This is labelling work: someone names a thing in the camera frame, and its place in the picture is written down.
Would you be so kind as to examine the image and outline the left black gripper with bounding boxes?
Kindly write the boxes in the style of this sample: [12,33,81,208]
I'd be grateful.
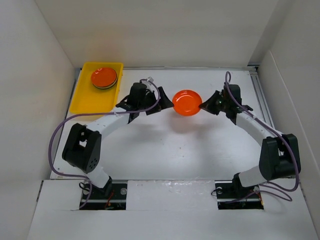
[138,87,173,115]

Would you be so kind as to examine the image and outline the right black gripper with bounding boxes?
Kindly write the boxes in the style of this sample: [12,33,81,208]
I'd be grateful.
[199,90,230,116]

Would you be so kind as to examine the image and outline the orange plate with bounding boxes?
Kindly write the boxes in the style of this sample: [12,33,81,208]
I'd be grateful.
[90,67,117,87]
[172,89,203,117]

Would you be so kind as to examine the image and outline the blue white patterned plate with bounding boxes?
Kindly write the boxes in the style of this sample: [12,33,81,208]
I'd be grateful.
[92,81,117,90]

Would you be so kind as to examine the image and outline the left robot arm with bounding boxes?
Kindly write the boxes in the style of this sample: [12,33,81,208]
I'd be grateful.
[62,77,174,199]

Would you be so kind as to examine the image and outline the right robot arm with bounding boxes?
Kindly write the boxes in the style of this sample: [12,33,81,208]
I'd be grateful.
[199,84,301,197]

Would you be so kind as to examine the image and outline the yellow plastic bin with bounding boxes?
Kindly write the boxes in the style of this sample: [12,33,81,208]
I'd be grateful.
[69,62,124,114]

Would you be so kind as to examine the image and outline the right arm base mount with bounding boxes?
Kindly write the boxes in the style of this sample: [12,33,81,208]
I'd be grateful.
[211,180,264,210]

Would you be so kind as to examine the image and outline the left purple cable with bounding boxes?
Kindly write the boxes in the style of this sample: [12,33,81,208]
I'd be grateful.
[47,78,161,210]

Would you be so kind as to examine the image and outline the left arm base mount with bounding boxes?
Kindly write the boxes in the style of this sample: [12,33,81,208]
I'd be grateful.
[78,183,128,210]

